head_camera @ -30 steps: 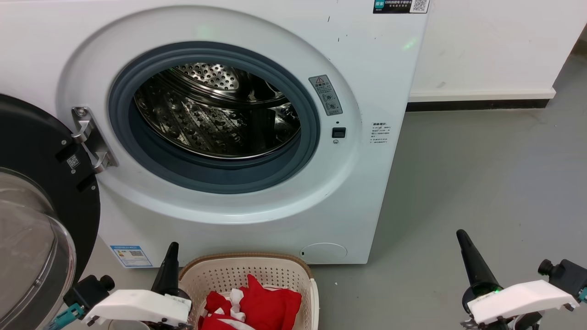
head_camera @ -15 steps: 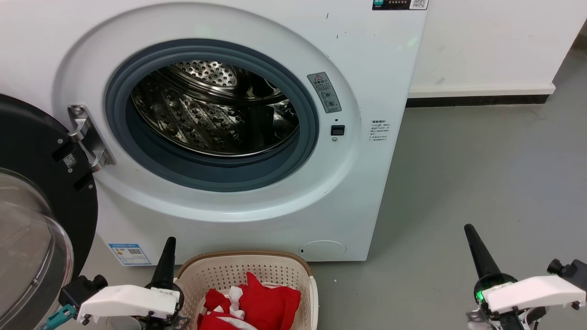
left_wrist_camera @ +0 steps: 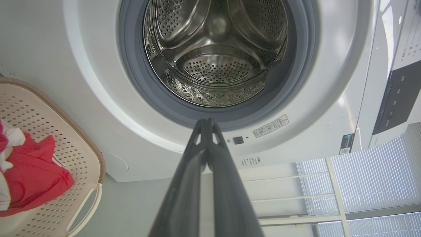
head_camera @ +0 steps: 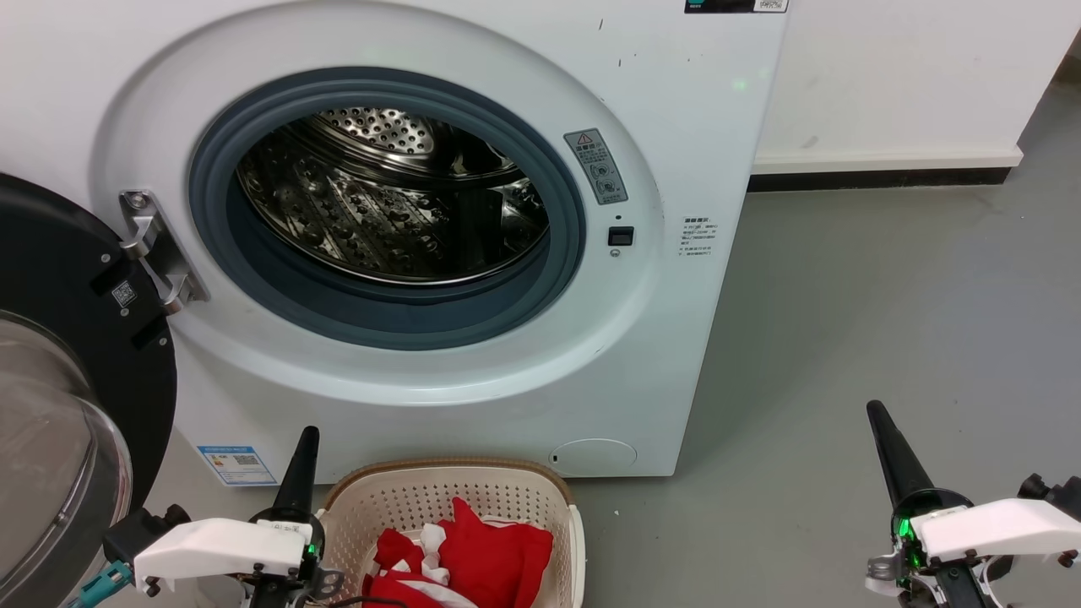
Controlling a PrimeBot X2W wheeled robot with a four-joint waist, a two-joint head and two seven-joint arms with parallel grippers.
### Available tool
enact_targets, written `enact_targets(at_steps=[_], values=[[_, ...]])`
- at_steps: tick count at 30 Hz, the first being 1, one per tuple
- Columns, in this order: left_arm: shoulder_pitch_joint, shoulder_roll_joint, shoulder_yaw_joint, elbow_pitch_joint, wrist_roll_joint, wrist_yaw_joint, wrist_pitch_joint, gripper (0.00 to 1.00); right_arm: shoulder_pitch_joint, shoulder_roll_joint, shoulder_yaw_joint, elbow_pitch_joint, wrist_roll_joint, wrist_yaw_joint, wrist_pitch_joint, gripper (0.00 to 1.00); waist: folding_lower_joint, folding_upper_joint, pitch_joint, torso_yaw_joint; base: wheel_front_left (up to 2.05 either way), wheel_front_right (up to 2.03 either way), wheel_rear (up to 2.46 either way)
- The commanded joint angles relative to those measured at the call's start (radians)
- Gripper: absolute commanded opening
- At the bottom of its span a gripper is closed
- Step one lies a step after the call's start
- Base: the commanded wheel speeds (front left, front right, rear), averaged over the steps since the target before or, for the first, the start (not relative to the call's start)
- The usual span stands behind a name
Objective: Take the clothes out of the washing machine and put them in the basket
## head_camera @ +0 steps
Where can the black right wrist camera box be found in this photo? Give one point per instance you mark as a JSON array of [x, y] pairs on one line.
[[1056, 494]]

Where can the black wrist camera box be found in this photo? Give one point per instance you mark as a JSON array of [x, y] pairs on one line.
[[1056, 494], [135, 532]]

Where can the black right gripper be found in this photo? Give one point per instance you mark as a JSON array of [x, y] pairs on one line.
[[908, 515]]

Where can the grey warning sticker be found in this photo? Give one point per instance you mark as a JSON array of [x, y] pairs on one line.
[[595, 165]]

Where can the dark model label strip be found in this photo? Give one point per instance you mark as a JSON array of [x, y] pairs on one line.
[[735, 5]]

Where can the white baseboard with black strip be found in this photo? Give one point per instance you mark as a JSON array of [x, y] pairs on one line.
[[887, 159]]

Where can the brown wooden object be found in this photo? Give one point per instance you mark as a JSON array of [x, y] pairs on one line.
[[1071, 59]]

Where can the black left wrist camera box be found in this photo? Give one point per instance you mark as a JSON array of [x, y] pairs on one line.
[[135, 532]]

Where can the black washing machine glass door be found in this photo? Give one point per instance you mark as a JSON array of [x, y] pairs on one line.
[[51, 253]]

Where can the blue energy label sticker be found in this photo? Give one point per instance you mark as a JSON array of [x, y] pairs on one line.
[[236, 466]]

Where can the white front-loading washing machine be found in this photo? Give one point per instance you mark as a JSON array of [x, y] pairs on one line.
[[659, 338]]

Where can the cream laundry basket brown rim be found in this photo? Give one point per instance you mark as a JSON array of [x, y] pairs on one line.
[[405, 507]]

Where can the oval white filter cover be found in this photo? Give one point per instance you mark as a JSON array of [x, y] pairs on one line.
[[593, 456]]

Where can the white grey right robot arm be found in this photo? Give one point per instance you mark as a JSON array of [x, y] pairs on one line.
[[958, 587]]

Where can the red and white clothing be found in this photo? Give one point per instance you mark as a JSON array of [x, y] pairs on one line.
[[490, 549]]

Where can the perforated steel washer drum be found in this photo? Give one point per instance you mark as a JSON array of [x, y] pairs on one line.
[[380, 211]]

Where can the small printed text sticker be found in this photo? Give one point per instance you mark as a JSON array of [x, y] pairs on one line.
[[699, 236]]

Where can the black door latch socket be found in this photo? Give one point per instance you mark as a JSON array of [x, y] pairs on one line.
[[621, 236]]

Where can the grey rubber door gasket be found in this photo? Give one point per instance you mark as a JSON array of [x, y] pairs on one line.
[[380, 317]]

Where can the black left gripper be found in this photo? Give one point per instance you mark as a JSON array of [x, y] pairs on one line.
[[315, 540]]

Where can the metal door hinge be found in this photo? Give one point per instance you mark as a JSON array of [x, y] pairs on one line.
[[156, 245]]

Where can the small QR code sticker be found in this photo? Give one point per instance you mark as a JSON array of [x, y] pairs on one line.
[[124, 293]]

